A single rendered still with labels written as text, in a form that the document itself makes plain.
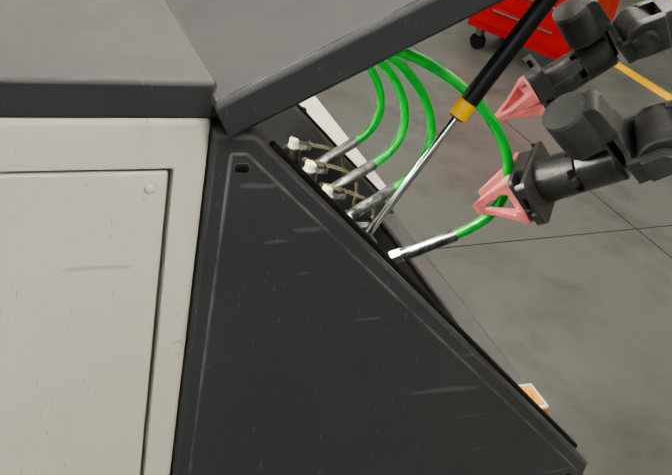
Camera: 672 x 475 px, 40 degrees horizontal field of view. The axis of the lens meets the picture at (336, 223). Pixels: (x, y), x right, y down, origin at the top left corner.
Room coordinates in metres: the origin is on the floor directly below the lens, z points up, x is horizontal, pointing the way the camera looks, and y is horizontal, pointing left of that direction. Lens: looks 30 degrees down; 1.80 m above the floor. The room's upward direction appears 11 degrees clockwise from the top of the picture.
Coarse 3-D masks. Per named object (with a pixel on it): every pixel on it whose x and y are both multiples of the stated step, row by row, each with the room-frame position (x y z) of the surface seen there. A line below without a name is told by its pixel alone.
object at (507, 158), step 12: (408, 48) 1.09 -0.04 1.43; (408, 60) 1.09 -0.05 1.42; (420, 60) 1.08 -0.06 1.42; (432, 60) 1.09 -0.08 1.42; (432, 72) 1.09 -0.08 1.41; (444, 72) 1.09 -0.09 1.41; (456, 84) 1.09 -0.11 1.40; (480, 108) 1.09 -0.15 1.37; (492, 120) 1.09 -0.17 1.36; (492, 132) 1.10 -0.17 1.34; (504, 132) 1.10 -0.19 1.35; (504, 144) 1.09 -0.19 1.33; (504, 156) 1.09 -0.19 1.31; (504, 168) 1.10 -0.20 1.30; (492, 204) 1.10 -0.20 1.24; (504, 204) 1.10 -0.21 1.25; (480, 216) 1.10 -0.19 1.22; (492, 216) 1.09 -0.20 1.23; (468, 228) 1.09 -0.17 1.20
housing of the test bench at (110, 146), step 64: (0, 0) 0.79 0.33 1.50; (64, 0) 0.83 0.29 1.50; (128, 0) 0.86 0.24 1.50; (0, 64) 0.66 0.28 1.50; (64, 64) 0.68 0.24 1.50; (128, 64) 0.71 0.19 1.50; (192, 64) 0.74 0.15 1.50; (0, 128) 0.63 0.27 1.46; (64, 128) 0.66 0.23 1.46; (128, 128) 0.68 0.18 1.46; (192, 128) 0.70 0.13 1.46; (0, 192) 0.64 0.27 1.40; (64, 192) 0.66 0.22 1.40; (128, 192) 0.68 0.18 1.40; (192, 192) 0.70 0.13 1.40; (0, 256) 0.64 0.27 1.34; (64, 256) 0.66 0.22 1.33; (128, 256) 0.68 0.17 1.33; (192, 256) 0.71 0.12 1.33; (0, 320) 0.63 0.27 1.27; (64, 320) 0.66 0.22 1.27; (128, 320) 0.68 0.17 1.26; (0, 384) 0.63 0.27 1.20; (64, 384) 0.66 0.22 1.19; (128, 384) 0.69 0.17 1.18; (0, 448) 0.63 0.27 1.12; (64, 448) 0.66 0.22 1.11; (128, 448) 0.69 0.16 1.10
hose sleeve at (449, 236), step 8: (448, 232) 1.09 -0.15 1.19; (424, 240) 1.09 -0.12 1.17; (432, 240) 1.09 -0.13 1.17; (440, 240) 1.09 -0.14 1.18; (448, 240) 1.09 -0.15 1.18; (456, 240) 1.09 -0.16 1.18; (400, 248) 1.09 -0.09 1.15; (408, 248) 1.09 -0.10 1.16; (416, 248) 1.09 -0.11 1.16; (424, 248) 1.09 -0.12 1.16; (432, 248) 1.09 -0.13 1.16; (408, 256) 1.08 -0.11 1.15
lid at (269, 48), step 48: (192, 0) 0.88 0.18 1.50; (240, 0) 0.86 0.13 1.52; (288, 0) 0.83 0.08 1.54; (336, 0) 0.80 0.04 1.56; (384, 0) 0.78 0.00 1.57; (432, 0) 0.77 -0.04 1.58; (480, 0) 0.79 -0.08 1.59; (240, 48) 0.77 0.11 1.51; (288, 48) 0.74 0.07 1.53; (336, 48) 0.73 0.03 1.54; (384, 48) 0.75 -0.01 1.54; (240, 96) 0.70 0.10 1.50; (288, 96) 0.72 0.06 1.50
